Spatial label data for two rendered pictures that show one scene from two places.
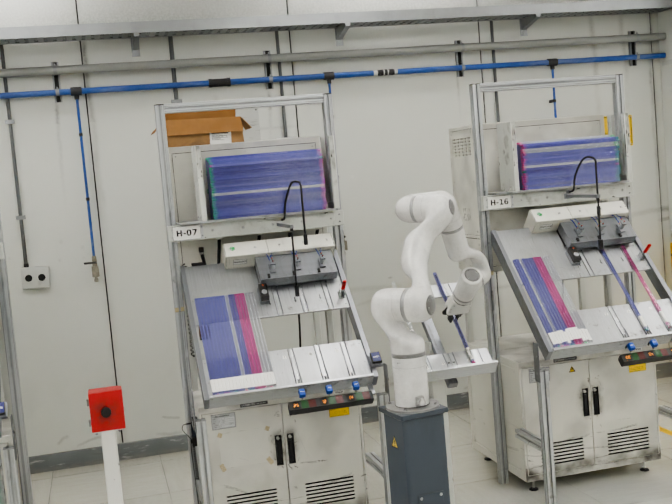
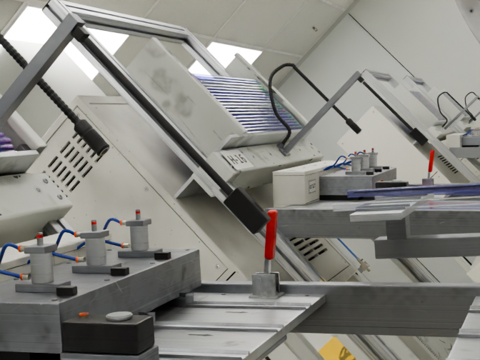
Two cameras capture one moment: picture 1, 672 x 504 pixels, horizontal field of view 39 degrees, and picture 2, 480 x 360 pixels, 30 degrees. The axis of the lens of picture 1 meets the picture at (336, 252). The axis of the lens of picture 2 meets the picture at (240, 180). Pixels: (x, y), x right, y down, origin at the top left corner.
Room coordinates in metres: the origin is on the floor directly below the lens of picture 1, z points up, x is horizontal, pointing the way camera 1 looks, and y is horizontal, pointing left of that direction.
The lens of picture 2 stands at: (3.48, 0.91, 0.94)
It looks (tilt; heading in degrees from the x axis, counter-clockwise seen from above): 11 degrees up; 301
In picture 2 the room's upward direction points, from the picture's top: 44 degrees counter-clockwise
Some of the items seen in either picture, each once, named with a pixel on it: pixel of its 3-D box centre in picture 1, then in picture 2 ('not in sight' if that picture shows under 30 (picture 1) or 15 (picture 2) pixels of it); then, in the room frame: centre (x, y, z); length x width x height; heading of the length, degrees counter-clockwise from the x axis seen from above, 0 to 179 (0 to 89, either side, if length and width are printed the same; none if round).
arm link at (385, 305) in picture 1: (397, 321); not in sight; (3.35, -0.20, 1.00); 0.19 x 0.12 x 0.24; 57
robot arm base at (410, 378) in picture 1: (410, 381); not in sight; (3.33, -0.22, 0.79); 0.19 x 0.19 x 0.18
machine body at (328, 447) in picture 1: (273, 448); not in sight; (4.34, 0.37, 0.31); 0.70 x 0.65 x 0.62; 104
